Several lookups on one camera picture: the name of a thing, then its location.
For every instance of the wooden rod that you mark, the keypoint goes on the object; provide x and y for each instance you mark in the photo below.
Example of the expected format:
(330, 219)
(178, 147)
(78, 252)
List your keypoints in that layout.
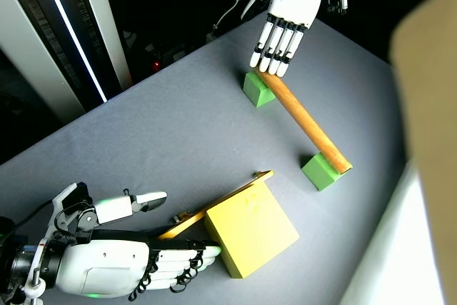
(303, 115)

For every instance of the yellow hacksaw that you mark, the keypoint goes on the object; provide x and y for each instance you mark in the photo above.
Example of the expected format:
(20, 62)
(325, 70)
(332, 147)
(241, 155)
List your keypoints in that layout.
(228, 196)

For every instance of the green foam block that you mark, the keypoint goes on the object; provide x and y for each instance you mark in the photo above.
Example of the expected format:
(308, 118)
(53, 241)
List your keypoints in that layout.
(319, 173)
(255, 89)

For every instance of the tan cardboard panel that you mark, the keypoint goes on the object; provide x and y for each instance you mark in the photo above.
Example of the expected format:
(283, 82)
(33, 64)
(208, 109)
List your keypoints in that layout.
(428, 87)

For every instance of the grey table cloth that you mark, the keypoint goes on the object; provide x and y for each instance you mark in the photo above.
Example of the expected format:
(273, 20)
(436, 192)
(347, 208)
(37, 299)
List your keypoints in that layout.
(160, 140)

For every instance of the yellow cube block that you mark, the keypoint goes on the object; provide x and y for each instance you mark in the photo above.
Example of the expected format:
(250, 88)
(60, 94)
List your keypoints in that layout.
(253, 230)

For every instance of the white backdrop sheet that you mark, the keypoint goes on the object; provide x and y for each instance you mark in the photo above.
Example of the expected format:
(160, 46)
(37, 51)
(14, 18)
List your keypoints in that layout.
(392, 248)

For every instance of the white metal frame post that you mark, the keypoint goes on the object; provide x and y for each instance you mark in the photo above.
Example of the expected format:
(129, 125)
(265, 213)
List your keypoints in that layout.
(107, 33)

